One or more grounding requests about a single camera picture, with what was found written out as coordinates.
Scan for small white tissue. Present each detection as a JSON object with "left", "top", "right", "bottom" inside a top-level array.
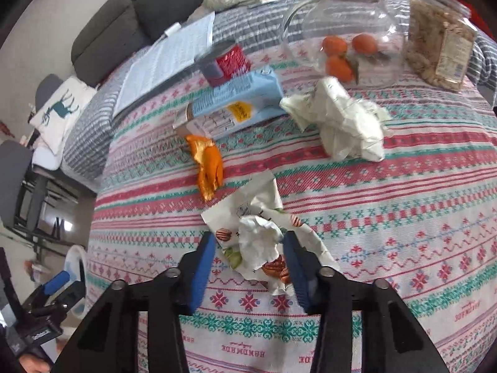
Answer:
[{"left": 237, "top": 215, "right": 285, "bottom": 271}]

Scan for orange gold foil wrapper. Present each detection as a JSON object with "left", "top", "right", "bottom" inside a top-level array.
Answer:
[{"left": 184, "top": 134, "right": 225, "bottom": 203}]

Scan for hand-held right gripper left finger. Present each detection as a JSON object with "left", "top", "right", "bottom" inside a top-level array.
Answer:
[{"left": 50, "top": 231, "right": 217, "bottom": 373}]

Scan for clear jar of nuts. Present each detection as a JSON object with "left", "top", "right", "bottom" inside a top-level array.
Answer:
[{"left": 401, "top": 0, "right": 479, "bottom": 94}]

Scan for grey fabric sofa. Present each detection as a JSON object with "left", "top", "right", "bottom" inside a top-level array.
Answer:
[{"left": 71, "top": 0, "right": 497, "bottom": 87}]

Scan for orange tangerine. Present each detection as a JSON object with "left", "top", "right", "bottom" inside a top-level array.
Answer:
[
  {"left": 351, "top": 33, "right": 380, "bottom": 57},
  {"left": 325, "top": 55, "right": 357, "bottom": 84},
  {"left": 322, "top": 35, "right": 349, "bottom": 57}
]

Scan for large white paper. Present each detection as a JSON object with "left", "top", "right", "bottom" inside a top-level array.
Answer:
[{"left": 279, "top": 76, "right": 394, "bottom": 163}]

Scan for pale blue milk carton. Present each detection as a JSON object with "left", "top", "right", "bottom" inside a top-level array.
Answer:
[{"left": 172, "top": 69, "right": 289, "bottom": 141}]

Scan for grey striped quilt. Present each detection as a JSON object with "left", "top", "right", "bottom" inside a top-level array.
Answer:
[{"left": 61, "top": 0, "right": 497, "bottom": 194}]

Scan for grey folding chair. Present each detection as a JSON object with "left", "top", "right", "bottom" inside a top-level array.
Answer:
[{"left": 0, "top": 139, "right": 98, "bottom": 246}]

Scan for white nut print packet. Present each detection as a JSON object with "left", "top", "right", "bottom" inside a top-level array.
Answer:
[{"left": 201, "top": 170, "right": 341, "bottom": 297}]

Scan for red metal can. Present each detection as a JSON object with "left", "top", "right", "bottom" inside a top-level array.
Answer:
[{"left": 194, "top": 40, "right": 253, "bottom": 89}]

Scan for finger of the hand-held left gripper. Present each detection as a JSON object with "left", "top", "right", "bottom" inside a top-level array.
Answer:
[
  {"left": 30, "top": 279, "right": 86, "bottom": 318},
  {"left": 23, "top": 271, "right": 72, "bottom": 310}
]

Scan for person's left hand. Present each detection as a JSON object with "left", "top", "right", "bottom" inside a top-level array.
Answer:
[{"left": 19, "top": 351, "right": 54, "bottom": 373}]

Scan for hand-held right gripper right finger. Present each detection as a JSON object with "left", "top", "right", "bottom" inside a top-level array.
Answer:
[{"left": 282, "top": 231, "right": 451, "bottom": 373}]

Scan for white printed paper sheets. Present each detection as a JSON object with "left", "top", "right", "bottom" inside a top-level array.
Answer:
[{"left": 111, "top": 11, "right": 216, "bottom": 120}]

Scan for white plastic trash bin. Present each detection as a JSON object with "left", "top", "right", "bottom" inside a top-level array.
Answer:
[{"left": 64, "top": 245, "right": 89, "bottom": 317}]

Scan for patterned red green tablecloth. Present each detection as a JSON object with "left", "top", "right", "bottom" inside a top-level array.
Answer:
[{"left": 85, "top": 38, "right": 497, "bottom": 373}]

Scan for clear glass jar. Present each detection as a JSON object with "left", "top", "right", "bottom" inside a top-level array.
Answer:
[{"left": 279, "top": 0, "right": 409, "bottom": 89}]

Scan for white deer print pillow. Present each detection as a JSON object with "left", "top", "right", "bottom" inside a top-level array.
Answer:
[{"left": 29, "top": 76, "right": 98, "bottom": 157}]

